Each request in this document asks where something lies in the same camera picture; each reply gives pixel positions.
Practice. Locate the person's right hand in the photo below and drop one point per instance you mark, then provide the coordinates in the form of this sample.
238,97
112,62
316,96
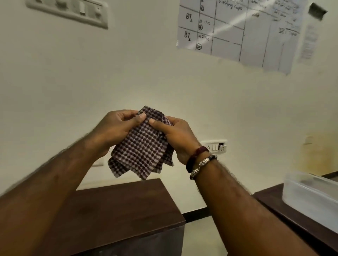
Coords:
182,142

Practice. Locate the person's left hand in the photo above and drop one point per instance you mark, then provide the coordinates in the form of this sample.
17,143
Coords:
113,129

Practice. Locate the checkered maroon white cloth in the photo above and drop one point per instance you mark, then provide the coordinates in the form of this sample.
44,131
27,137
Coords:
142,150

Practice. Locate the brown wooden cabinet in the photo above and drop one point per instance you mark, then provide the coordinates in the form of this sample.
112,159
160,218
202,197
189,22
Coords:
118,211

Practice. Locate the person's right forearm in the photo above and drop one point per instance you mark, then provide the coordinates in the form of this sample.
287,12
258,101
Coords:
243,219

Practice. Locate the person's left forearm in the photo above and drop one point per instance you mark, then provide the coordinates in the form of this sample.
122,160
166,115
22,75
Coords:
39,197

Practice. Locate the small white socket panel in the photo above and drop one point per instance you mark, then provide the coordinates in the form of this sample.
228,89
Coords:
99,163

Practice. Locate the white hand-drawn chart sheet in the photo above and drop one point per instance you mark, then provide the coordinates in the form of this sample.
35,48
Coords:
232,34

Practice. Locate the large white switchboard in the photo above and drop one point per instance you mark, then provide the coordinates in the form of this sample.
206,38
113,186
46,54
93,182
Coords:
74,10

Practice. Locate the small beige tape piece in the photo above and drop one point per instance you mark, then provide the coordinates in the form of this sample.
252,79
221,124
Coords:
308,140

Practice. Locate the clear plastic container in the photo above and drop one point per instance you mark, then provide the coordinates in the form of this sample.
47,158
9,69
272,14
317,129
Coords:
309,197

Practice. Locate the brown plastic stool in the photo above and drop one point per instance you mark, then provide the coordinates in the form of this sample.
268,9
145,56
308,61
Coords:
303,226

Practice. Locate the black tape piece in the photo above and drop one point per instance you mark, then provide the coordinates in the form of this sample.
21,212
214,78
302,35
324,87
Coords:
317,11

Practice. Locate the wide white switch panel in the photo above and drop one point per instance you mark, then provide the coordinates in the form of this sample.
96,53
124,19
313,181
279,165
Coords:
215,146

